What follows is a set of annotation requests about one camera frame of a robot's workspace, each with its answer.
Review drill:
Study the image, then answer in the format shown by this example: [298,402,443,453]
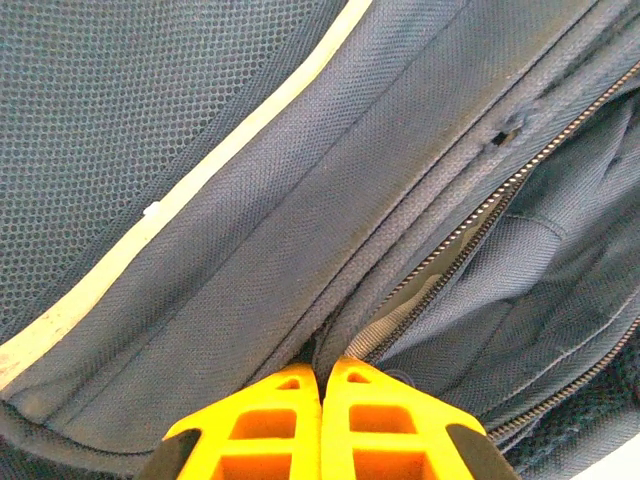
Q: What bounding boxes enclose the navy blue backpack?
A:
[0,0,640,480]

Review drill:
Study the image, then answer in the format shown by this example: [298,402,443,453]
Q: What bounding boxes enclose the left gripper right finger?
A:
[319,355,521,480]

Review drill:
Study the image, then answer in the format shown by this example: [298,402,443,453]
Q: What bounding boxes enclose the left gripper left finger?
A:
[134,362,324,480]

